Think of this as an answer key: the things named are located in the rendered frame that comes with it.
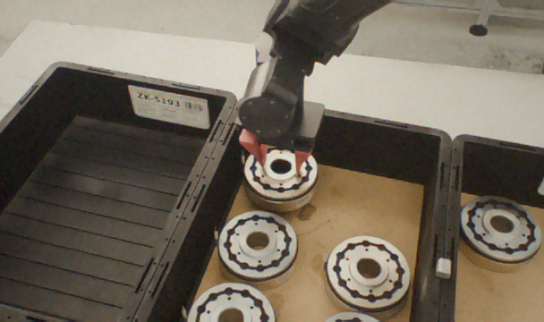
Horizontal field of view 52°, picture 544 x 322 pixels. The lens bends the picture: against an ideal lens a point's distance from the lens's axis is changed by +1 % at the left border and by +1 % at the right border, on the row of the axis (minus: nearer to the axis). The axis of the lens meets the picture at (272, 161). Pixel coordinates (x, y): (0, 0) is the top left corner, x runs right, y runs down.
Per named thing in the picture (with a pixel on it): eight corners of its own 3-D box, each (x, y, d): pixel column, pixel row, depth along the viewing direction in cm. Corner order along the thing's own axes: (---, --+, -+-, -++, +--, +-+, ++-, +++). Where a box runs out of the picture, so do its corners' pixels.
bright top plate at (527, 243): (462, 191, 77) (463, 188, 77) (539, 207, 75) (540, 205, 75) (457, 249, 71) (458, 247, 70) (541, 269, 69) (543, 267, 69)
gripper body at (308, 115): (314, 148, 68) (317, 103, 62) (234, 134, 70) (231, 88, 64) (325, 114, 72) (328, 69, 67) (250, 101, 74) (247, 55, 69)
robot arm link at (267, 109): (361, 15, 60) (293, -27, 58) (352, 81, 52) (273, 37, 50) (304, 86, 68) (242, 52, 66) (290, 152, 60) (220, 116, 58)
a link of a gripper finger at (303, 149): (309, 191, 74) (310, 141, 67) (257, 181, 75) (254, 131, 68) (319, 156, 78) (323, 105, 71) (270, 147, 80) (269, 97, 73)
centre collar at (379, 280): (352, 249, 70) (352, 246, 70) (391, 258, 69) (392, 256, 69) (344, 282, 67) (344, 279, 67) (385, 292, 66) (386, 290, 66)
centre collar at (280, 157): (268, 153, 79) (268, 150, 79) (301, 159, 78) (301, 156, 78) (259, 178, 76) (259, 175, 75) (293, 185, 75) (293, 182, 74)
